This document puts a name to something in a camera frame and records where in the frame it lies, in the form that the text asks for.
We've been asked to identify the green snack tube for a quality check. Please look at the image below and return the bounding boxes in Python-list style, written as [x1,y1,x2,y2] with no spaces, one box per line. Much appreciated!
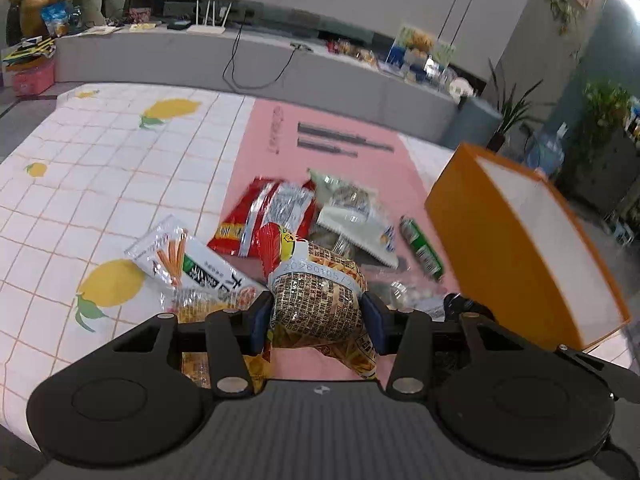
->
[399,216,445,282]

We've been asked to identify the brown patterned snack bag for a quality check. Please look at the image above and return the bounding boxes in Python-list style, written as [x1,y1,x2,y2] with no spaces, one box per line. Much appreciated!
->
[257,222,376,379]

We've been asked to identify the pale green snack bag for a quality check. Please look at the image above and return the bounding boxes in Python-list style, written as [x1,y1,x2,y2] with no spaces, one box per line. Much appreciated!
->
[308,169,399,269]

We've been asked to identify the white carrot-stick snack bag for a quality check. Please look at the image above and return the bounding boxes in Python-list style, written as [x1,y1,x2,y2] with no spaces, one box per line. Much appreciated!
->
[125,216,266,310]

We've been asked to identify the orange storage box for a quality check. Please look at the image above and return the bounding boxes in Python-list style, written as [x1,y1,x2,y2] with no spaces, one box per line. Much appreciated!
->
[425,143,630,350]

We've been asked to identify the red snack bag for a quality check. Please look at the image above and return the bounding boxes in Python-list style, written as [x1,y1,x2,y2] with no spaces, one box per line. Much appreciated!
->
[207,178,316,258]

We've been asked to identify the pink printed mat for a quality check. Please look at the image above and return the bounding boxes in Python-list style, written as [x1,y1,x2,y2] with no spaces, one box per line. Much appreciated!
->
[214,98,459,380]

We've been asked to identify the lemon checkered tablecloth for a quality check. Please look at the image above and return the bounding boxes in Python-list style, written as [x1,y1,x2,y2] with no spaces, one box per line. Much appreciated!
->
[0,82,637,451]

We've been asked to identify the grey trash bin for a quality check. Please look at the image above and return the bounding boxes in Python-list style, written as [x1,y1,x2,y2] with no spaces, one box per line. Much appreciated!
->
[440,96,503,150]

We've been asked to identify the blue water jug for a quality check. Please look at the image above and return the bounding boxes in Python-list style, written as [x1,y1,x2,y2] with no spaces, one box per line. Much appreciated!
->
[524,122,567,177]

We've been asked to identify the potted green plant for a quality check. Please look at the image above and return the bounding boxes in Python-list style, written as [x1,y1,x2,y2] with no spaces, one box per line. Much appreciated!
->
[487,61,544,153]

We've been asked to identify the grey TV console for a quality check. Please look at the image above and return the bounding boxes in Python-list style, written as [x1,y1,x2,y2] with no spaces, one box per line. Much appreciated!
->
[54,23,504,149]

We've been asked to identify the teddy bear gift box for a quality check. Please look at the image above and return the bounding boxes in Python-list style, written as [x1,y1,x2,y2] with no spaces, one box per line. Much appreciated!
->
[385,23,456,81]

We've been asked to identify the leafy plant on cabinet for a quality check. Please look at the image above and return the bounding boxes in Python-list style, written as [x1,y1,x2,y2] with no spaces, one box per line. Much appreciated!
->
[574,81,631,169]

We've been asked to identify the white wifi router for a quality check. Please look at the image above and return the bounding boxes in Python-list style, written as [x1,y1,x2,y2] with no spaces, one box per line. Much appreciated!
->
[188,0,232,36]

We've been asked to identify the pink storage basket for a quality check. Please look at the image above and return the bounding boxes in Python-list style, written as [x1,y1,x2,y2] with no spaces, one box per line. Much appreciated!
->
[12,60,55,98]

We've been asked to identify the black power cable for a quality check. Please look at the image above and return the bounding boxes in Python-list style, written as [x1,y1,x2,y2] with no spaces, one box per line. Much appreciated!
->
[221,19,315,94]

